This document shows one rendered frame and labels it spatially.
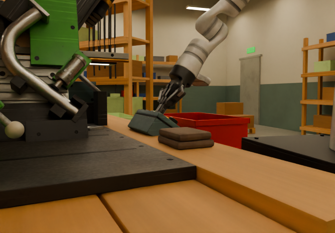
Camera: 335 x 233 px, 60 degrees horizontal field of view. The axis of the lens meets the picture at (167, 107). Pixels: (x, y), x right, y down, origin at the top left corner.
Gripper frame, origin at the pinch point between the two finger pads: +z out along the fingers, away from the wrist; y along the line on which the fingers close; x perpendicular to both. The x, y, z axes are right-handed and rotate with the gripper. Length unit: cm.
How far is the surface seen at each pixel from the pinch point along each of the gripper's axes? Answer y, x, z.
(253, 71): -628, 461, -409
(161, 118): 12.7, -4.2, 3.8
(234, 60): -755, 454, -462
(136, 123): 3.5, -5.4, 7.2
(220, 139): 2.2, 21.7, -3.8
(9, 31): 1.8, -42.0, 5.9
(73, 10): -3.9, -34.6, -8.8
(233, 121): 2.6, 22.1, -11.0
